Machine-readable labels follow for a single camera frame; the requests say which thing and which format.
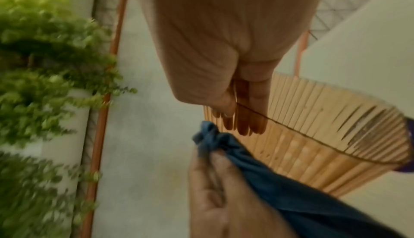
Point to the orange ribbed plastic box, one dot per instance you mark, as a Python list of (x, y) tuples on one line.
[(323, 155)]

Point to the purple round sticker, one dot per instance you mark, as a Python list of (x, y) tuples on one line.
[(408, 166)]

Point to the person's right hand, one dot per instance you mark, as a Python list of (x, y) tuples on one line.
[(226, 27)]

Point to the person's left hand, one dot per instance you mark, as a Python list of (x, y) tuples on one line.
[(220, 206)]

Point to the green leafy plant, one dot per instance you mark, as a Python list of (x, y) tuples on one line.
[(38, 53)]

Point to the blue cloth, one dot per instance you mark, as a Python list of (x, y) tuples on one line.
[(291, 201)]

